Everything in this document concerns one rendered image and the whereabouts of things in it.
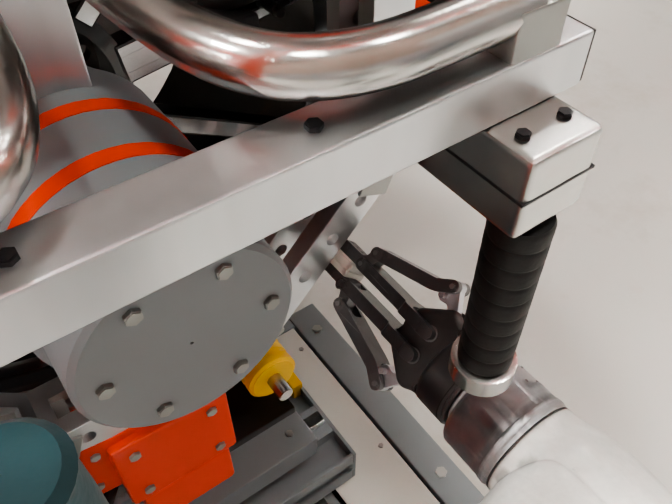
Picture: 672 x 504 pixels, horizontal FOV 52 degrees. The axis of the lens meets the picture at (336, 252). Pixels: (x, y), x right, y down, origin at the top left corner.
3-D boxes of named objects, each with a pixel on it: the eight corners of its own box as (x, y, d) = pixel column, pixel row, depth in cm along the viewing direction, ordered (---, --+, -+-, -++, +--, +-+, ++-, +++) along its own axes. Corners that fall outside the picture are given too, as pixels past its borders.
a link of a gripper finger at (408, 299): (424, 344, 59) (434, 332, 59) (348, 263, 65) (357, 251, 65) (444, 347, 62) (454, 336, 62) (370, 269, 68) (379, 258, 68)
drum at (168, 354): (161, 177, 55) (121, 14, 45) (310, 357, 44) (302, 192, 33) (-16, 252, 50) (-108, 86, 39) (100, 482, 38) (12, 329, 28)
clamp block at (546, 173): (462, 118, 41) (475, 37, 37) (581, 203, 36) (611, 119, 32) (395, 149, 39) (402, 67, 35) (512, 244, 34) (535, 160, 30)
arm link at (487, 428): (582, 406, 57) (529, 357, 60) (546, 406, 50) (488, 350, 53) (512, 483, 59) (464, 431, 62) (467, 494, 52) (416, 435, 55)
